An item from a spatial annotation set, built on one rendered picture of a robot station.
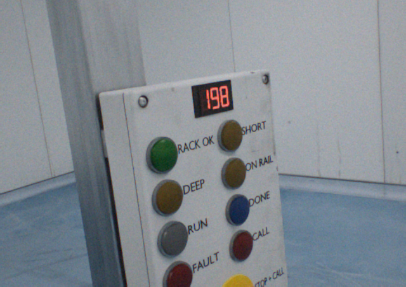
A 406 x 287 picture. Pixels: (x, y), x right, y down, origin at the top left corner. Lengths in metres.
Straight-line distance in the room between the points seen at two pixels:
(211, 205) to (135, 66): 0.15
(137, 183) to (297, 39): 3.22
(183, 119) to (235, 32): 3.46
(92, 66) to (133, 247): 0.16
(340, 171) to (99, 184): 3.20
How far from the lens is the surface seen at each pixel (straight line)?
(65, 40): 0.43
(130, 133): 0.36
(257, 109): 0.45
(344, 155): 3.52
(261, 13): 3.71
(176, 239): 0.39
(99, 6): 0.42
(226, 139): 0.41
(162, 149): 0.36
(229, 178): 0.42
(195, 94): 0.39
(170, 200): 0.37
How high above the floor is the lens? 1.10
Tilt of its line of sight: 10 degrees down
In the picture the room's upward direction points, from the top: 6 degrees counter-clockwise
